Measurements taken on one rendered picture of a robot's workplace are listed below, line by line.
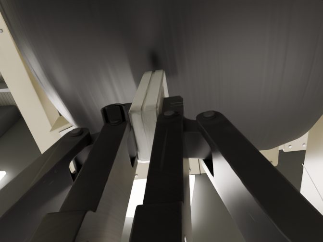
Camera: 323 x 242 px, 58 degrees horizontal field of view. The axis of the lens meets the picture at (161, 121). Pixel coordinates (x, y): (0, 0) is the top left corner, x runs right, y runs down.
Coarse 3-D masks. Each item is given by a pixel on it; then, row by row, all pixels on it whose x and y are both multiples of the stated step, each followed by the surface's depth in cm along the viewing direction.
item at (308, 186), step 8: (320, 120) 56; (312, 128) 60; (320, 128) 56; (312, 136) 61; (320, 136) 57; (312, 144) 61; (320, 144) 57; (312, 152) 62; (320, 152) 58; (312, 160) 62; (320, 160) 58; (304, 168) 68; (312, 168) 63; (320, 168) 59; (304, 176) 68; (312, 176) 63; (320, 176) 59; (304, 184) 69; (312, 184) 64; (320, 184) 60; (304, 192) 70; (312, 192) 64; (320, 192) 60; (312, 200) 65; (320, 200) 61; (320, 208) 61
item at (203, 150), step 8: (176, 96) 17; (168, 104) 16; (176, 104) 16; (184, 112) 16; (184, 120) 14; (192, 120) 14; (184, 128) 13; (192, 128) 13; (192, 136) 13; (200, 136) 13; (192, 144) 13; (200, 144) 13; (192, 152) 13; (200, 152) 13; (208, 152) 13
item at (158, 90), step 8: (160, 72) 20; (152, 80) 19; (160, 80) 18; (152, 88) 17; (160, 88) 17; (152, 96) 16; (160, 96) 16; (168, 96) 21; (152, 104) 15; (160, 104) 15; (144, 112) 14; (152, 112) 14; (160, 112) 15; (152, 120) 14; (152, 128) 15; (152, 136) 15
